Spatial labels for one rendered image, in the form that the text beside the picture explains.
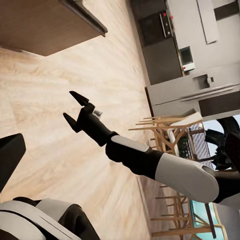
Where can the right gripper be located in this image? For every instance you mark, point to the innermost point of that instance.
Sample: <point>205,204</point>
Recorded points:
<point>86,120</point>

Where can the microwave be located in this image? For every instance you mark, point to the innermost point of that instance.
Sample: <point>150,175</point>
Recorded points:
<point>186,59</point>

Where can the fixed window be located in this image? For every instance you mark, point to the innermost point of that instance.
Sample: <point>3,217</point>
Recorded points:
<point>209,140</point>

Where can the cabinet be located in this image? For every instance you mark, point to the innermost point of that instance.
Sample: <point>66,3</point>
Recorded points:
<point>45,27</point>

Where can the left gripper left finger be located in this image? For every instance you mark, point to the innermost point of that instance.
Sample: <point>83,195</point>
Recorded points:
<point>12,150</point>

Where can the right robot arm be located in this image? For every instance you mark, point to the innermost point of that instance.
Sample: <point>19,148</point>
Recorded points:
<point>192,179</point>

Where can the oven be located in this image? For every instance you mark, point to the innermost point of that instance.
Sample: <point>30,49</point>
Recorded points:
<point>157,27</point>

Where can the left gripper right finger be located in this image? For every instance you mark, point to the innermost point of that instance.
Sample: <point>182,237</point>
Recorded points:
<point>232,149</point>

